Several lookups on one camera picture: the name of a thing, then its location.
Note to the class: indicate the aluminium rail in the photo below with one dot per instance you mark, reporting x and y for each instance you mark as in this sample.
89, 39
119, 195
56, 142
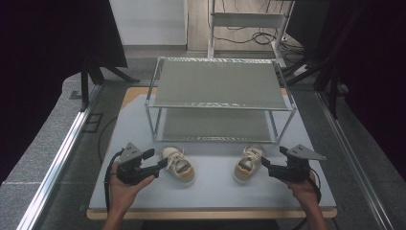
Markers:
357, 159
54, 166

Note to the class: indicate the white metal stand frame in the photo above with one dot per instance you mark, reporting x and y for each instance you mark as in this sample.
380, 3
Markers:
245, 19

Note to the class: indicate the black curtain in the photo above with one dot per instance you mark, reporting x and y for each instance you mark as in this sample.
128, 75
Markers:
38, 64
373, 70

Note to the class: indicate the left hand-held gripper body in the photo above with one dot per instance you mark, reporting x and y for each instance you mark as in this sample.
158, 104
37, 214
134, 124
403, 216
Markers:
131, 166

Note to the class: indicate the white cabinet panel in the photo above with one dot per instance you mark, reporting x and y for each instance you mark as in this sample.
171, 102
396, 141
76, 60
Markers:
148, 20

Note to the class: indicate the light grey table mat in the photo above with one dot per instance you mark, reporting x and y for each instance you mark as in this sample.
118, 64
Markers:
210, 195

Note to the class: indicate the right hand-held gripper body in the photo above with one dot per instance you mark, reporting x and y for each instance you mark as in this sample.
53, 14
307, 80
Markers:
295, 163

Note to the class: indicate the person's right hand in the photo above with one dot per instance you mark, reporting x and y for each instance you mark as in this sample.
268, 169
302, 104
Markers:
302, 191

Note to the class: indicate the small beige child's shoe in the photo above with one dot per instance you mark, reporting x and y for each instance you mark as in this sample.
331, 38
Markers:
178, 165
248, 163

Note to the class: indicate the black metal stand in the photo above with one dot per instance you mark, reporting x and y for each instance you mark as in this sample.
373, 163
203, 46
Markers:
92, 76
322, 73

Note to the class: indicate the person's left hand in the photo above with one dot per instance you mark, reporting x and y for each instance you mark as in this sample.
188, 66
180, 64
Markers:
123, 193

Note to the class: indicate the two-tier metal shoe rack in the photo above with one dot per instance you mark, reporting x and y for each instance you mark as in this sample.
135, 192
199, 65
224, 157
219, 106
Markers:
220, 84

